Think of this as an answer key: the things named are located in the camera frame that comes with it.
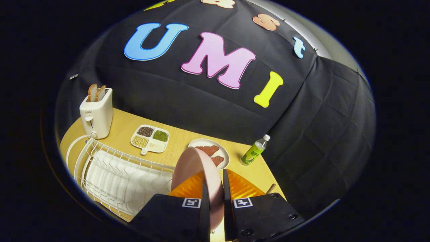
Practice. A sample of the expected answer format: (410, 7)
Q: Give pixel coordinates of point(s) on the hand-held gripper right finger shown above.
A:
(228, 215)

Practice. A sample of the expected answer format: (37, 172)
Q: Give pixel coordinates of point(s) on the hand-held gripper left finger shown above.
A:
(205, 215)

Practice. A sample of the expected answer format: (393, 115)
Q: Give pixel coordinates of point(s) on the pink plate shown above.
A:
(195, 161)

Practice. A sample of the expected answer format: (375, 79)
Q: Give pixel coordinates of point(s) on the beige plate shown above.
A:
(203, 141)

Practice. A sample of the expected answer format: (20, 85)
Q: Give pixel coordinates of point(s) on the reddish brown meat piece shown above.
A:
(210, 150)
(218, 160)

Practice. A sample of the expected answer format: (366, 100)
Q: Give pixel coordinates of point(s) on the green label drink bottle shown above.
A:
(252, 154)

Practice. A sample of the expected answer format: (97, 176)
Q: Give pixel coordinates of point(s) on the white divided bean tray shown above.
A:
(156, 145)

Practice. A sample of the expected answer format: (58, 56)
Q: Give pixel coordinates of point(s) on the black backdrop cloth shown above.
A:
(188, 97)

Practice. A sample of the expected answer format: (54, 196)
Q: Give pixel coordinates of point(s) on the white toaster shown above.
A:
(97, 117)

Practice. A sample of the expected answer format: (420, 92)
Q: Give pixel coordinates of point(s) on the toasted bread slice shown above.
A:
(92, 92)
(100, 93)

